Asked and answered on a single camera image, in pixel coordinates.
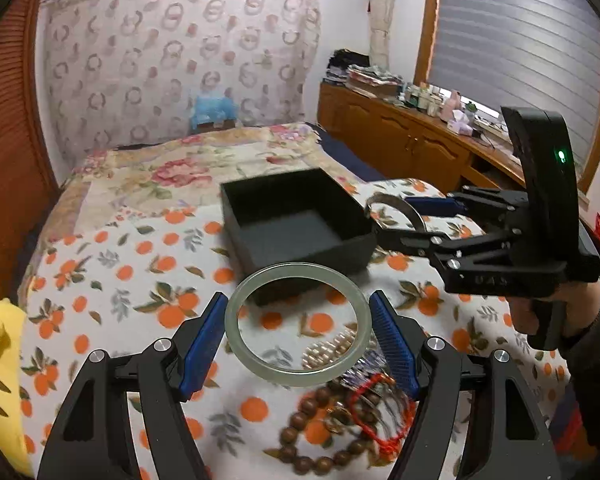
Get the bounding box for white pearl necklace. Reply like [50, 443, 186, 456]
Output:
[301, 331, 361, 372]

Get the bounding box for pale green jade bangle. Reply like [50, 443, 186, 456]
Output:
[224, 262, 373, 388]

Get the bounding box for red string bracelet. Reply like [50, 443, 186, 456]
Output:
[348, 372, 418, 456]

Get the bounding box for brown wooden bead bracelet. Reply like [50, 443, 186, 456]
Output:
[277, 381, 382, 477]

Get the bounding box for black square jewelry box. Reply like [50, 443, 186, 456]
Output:
[220, 168, 376, 276]

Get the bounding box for right hand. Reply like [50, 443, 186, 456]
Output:
[507, 278, 600, 337]

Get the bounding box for wooden sideboard cabinet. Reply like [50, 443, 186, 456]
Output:
[317, 82, 524, 193]

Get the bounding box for bottles on cabinet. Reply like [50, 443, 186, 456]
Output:
[401, 82, 507, 136]

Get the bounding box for orange print bed sheet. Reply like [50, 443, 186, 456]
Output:
[19, 202, 569, 479]

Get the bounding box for floral quilt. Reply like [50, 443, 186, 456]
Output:
[40, 121, 382, 241]

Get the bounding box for stack of clothes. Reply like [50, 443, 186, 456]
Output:
[323, 49, 404, 99]

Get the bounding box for window roller blind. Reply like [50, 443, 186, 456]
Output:
[428, 0, 600, 166]

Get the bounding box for blue plush toy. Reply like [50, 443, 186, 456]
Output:
[190, 96, 237, 130]

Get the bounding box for yellow plush toy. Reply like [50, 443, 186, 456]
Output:
[0, 298, 36, 477]

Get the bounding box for cream side curtain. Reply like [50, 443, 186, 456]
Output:
[370, 0, 394, 70]

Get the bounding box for wooden louvered wardrobe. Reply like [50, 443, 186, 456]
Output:
[0, 0, 58, 299]

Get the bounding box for patterned lace curtain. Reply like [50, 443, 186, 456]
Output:
[43, 0, 321, 166]

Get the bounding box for purple bead bracelet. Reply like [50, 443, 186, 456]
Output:
[339, 346, 397, 396]

